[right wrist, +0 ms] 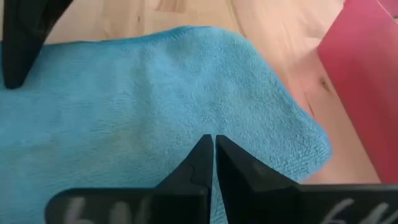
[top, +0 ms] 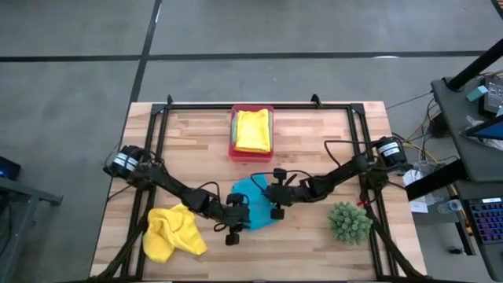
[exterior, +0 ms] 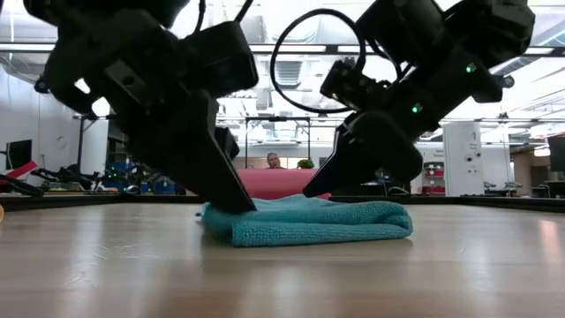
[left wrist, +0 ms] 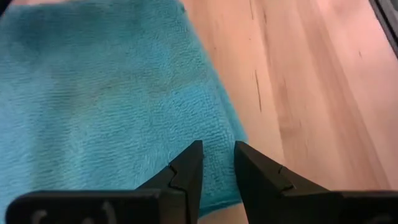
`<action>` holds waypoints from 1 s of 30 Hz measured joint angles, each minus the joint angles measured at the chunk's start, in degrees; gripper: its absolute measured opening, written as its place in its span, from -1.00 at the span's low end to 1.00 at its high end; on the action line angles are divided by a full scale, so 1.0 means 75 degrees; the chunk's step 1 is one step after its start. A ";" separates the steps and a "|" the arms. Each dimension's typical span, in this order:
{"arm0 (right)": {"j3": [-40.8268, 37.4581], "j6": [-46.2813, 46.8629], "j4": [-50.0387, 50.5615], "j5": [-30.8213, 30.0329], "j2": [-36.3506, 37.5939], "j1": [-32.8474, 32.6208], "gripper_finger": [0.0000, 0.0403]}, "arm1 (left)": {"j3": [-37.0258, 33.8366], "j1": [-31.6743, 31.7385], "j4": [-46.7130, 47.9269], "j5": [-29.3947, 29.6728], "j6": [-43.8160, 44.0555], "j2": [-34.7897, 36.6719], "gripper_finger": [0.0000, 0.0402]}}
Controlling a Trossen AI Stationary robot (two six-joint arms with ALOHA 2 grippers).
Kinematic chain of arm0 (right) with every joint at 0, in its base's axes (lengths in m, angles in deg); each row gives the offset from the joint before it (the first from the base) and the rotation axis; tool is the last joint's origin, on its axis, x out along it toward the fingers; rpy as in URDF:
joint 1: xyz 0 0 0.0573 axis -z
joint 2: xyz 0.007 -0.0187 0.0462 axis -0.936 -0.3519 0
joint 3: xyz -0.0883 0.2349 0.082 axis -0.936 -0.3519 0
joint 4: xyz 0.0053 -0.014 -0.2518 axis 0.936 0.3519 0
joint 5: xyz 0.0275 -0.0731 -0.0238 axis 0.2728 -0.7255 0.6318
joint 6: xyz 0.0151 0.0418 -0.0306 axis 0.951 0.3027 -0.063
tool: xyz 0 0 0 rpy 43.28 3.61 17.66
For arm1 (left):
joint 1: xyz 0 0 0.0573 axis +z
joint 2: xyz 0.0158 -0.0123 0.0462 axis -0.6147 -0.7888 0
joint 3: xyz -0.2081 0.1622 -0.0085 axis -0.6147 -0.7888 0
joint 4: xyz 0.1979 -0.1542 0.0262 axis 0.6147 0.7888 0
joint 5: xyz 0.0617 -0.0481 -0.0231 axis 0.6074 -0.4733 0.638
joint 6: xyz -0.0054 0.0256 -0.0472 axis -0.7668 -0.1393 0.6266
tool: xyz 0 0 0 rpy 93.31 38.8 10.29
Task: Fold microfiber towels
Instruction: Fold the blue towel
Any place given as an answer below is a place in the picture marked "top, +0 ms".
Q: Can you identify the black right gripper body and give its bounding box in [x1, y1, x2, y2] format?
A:
[266, 182, 314, 208]

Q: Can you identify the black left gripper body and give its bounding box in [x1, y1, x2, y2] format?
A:
[213, 201, 252, 233]

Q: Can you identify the blue microfiber towel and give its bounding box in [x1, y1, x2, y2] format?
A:
[230, 175, 281, 233]

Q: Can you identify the yellow microfiber towel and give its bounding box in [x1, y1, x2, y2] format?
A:
[141, 202, 208, 263]
[234, 108, 273, 155]

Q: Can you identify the green microfiber towel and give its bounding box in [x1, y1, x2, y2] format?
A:
[230, 109, 275, 146]

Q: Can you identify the pink translucent plastic bin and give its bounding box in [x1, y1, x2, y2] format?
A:
[227, 105, 275, 164]

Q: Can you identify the green artificial plant ball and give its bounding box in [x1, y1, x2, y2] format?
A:
[326, 200, 373, 245]

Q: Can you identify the white crumpled paper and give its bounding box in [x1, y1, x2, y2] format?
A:
[402, 168, 424, 186]

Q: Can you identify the white paper sheet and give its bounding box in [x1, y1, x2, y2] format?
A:
[408, 197, 430, 215]

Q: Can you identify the clear plastic bottle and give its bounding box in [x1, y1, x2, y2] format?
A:
[436, 198, 465, 215]

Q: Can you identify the grey side desk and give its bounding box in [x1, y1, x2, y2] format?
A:
[431, 76, 503, 182]

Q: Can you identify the keyboard with pink keys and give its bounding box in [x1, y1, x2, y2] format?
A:
[468, 197, 503, 245]

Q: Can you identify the grey metal cart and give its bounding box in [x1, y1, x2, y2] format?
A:
[0, 175, 64, 283]

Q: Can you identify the tablet with blue screen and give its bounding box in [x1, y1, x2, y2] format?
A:
[460, 115, 503, 142]

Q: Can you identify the teal small box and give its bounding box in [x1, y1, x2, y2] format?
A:
[466, 85, 490, 103]

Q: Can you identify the black diagonal pole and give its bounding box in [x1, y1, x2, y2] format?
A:
[447, 38, 503, 91]

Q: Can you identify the dark grey keyboard desk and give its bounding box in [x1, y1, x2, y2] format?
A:
[455, 180, 503, 282]

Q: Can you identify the black electronic box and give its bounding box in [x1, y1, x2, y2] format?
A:
[483, 75, 503, 118]

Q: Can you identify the black device with blue light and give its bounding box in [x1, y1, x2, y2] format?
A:
[0, 156, 22, 181]

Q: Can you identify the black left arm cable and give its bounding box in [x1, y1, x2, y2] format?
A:
[105, 144, 252, 233]

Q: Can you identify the black aluminium table frame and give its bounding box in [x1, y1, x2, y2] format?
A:
[88, 94, 431, 283]

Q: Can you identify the yellow floor cable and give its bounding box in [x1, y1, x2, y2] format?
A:
[404, 113, 439, 164]

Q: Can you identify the thin black floor cable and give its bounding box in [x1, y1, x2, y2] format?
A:
[387, 91, 433, 111]

